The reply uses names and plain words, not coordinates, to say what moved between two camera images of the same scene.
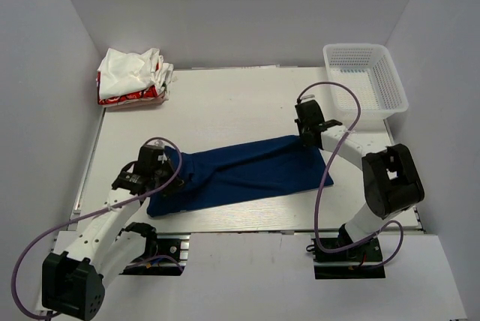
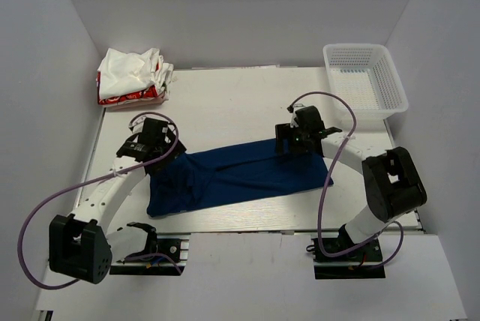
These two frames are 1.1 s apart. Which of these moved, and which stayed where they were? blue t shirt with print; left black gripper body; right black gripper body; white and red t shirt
Moved: left black gripper body; right black gripper body
Stayed: white and red t shirt; blue t shirt with print
